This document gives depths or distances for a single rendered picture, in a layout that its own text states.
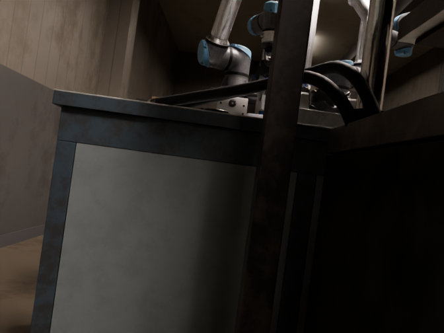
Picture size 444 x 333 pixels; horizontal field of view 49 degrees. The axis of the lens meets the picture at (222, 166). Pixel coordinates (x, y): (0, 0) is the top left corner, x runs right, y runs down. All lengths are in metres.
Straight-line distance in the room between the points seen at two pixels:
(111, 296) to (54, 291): 0.15
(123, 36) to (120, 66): 0.30
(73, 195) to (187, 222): 0.30
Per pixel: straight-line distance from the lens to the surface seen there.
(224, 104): 2.19
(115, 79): 4.91
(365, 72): 1.19
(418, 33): 1.14
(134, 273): 1.32
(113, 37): 5.01
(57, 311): 1.38
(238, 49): 2.38
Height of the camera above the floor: 0.64
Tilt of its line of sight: 1 degrees up
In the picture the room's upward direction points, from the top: 8 degrees clockwise
